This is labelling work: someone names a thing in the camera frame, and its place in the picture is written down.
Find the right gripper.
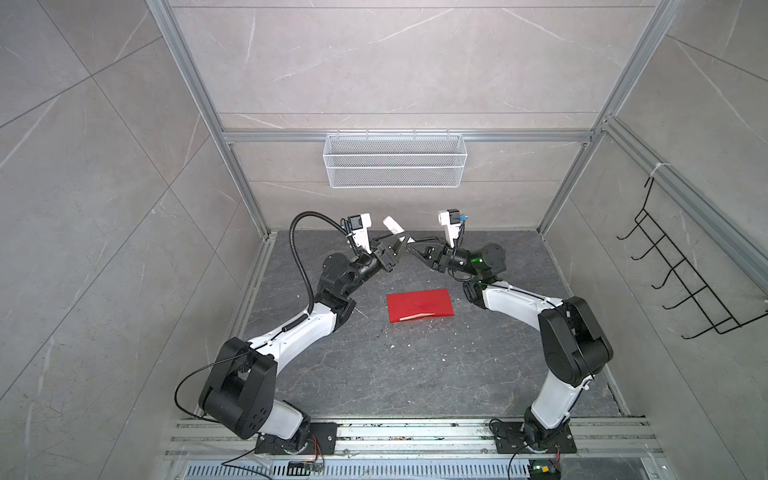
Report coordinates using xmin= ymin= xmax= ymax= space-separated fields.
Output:
xmin=409 ymin=238 xmax=483 ymax=280

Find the white glue stick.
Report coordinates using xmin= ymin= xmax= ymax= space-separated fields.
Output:
xmin=383 ymin=216 xmax=414 ymax=243

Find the red envelope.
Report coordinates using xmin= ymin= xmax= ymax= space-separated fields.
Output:
xmin=387 ymin=289 xmax=455 ymax=323

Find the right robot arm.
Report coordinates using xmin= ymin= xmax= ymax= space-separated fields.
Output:
xmin=407 ymin=237 xmax=614 ymax=452

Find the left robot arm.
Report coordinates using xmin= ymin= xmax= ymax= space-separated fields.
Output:
xmin=198 ymin=235 xmax=407 ymax=452

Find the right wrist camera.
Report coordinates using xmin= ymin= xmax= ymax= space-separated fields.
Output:
xmin=438 ymin=209 xmax=467 ymax=248

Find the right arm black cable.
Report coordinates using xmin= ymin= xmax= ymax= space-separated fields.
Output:
xmin=448 ymin=221 xmax=565 ymax=307

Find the white wire mesh basket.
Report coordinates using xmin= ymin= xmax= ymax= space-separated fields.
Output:
xmin=323 ymin=133 xmax=468 ymax=189

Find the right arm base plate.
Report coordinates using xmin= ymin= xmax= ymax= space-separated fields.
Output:
xmin=488 ymin=419 xmax=577 ymax=454

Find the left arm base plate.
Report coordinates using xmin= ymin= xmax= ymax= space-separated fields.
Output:
xmin=255 ymin=422 xmax=339 ymax=455

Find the grey slotted cable duct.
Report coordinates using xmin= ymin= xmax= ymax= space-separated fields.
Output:
xmin=182 ymin=458 xmax=531 ymax=479

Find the black wire hook rack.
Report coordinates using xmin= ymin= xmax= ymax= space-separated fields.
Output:
xmin=616 ymin=177 xmax=767 ymax=340

